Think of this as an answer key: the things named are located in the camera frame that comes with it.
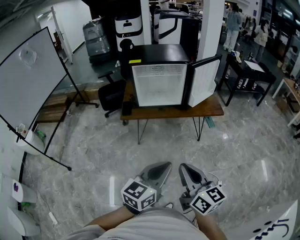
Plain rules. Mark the white paper sheet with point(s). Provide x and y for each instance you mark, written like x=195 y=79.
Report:
x=253 y=65

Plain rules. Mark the whiteboard on black stand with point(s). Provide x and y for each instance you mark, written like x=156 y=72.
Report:
x=28 y=77

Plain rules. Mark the plastic wrapped grey robot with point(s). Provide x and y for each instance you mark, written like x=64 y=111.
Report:
x=96 y=39

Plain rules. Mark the white mug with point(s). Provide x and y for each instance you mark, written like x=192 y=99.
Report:
x=236 y=54

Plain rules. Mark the green slatted item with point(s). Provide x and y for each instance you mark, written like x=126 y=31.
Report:
x=209 y=122

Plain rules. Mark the white round bin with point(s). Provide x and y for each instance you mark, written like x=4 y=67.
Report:
x=35 y=143

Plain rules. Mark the yellow sticker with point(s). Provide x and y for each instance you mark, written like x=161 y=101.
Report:
x=135 y=61

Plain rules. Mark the black shelf cart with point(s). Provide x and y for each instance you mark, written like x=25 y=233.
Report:
x=248 y=75

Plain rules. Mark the white device with purple mark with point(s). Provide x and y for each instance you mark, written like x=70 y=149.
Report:
x=22 y=193

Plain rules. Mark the black office chair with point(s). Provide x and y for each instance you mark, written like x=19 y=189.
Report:
x=111 y=95

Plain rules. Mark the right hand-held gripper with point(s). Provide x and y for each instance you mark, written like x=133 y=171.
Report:
x=207 y=199

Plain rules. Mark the white power strip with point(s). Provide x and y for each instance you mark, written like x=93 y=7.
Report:
x=53 y=218

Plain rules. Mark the white desk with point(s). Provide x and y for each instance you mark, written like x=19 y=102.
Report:
x=289 y=93

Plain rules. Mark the white and black delivery robot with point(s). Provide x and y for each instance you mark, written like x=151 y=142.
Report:
x=128 y=28

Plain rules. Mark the large black and white robot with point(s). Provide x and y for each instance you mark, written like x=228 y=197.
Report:
x=173 y=28

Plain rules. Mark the red button box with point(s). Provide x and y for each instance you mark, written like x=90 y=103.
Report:
x=22 y=130

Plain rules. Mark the black flat phone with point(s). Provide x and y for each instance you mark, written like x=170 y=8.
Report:
x=127 y=108

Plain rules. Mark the wooden table with metal legs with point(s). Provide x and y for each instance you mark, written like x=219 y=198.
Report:
x=173 y=112

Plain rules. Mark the white sign with dark print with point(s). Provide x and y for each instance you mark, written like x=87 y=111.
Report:
x=274 y=222

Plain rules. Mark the person's torso in white shirt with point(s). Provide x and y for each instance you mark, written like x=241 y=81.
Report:
x=152 y=227

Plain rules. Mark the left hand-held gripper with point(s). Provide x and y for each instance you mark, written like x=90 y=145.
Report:
x=137 y=194

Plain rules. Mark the person's right forearm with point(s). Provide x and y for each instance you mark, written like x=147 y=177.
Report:
x=208 y=227

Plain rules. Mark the wooden platform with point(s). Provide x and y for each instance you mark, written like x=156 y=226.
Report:
x=56 y=107

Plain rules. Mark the black mini fridge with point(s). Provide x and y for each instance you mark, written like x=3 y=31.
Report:
x=164 y=52

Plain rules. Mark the person's left forearm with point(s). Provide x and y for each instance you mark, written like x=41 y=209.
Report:
x=110 y=219

